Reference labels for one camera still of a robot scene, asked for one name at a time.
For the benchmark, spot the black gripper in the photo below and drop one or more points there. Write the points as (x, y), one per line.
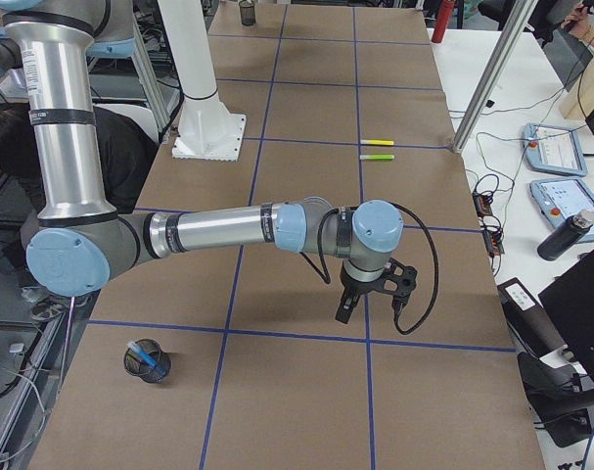
(353, 287)

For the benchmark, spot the blue highlighter pen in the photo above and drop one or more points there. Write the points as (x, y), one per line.
(149, 360)

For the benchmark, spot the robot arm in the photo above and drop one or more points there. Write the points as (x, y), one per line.
(94, 163)

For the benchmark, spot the green highlighter pen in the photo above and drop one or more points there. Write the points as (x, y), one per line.
(376, 157)

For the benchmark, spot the yellow highlighter pen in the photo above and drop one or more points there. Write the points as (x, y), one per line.
(377, 142)

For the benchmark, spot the near black mesh pen cup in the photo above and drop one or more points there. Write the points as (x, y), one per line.
(136, 367)

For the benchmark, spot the black mesh pen cup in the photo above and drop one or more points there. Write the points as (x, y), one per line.
(247, 12)
(136, 367)

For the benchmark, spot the dark grey water bottle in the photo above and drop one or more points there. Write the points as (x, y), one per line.
(566, 235)

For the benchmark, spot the lower teach pendant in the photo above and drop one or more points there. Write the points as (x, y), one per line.
(561, 197)

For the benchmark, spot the teach pendant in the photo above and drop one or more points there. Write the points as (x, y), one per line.
(553, 149)
(561, 197)

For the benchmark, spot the upper teach pendant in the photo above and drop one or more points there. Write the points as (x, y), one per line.
(553, 149)

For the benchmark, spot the person in black clothes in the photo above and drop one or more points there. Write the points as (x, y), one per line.
(126, 155)

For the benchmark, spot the far black mesh pen cup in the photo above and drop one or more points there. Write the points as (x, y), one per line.
(247, 12)

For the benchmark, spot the red bottle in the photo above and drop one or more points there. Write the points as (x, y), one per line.
(442, 20)

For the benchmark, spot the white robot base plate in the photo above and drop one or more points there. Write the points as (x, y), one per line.
(206, 128)

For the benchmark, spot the grey aluminium frame post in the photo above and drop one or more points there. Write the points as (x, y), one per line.
(507, 41)

